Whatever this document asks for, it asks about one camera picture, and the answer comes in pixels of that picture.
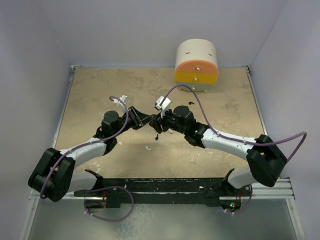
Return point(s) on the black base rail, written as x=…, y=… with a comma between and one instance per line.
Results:
x=208, y=191

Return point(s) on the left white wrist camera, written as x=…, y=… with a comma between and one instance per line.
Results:
x=121, y=103

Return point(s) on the white round drawer cabinet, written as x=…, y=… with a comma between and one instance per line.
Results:
x=196, y=64

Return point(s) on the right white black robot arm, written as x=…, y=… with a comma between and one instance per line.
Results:
x=265, y=161

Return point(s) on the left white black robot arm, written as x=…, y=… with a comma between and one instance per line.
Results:
x=53, y=173

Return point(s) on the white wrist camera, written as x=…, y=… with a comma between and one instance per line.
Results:
x=121, y=103
x=162, y=104

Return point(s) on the aluminium frame rail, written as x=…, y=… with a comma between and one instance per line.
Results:
x=283, y=188

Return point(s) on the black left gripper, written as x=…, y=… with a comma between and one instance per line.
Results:
x=133, y=115

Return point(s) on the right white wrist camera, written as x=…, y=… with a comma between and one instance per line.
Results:
x=162, y=104

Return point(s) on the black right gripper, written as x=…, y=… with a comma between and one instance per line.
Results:
x=157, y=122

